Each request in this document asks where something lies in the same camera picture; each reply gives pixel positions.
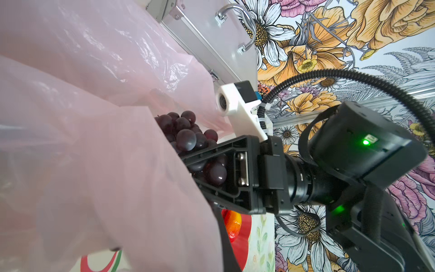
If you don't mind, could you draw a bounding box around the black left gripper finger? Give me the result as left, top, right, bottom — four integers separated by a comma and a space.
212, 204, 242, 272

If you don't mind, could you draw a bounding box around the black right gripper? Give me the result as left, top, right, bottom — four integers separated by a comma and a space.
180, 136, 347, 215

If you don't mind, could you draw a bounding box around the orange fruit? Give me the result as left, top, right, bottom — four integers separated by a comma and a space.
222, 209, 242, 243

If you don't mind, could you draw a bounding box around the dark purple grape bunch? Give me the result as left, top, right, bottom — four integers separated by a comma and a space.
155, 111, 228, 188

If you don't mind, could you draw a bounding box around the pink plastic bag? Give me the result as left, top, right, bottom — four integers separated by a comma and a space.
1, 1, 229, 272

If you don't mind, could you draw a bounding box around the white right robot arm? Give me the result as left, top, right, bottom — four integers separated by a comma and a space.
181, 102, 435, 272

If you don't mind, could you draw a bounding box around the red flower-shaped plate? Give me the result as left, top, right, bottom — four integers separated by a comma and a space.
231, 214, 252, 271

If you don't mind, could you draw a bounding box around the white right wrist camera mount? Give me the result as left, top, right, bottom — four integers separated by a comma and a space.
215, 80, 273, 142

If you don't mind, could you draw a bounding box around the black corrugated right cable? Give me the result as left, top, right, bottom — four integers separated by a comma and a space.
256, 68, 435, 143

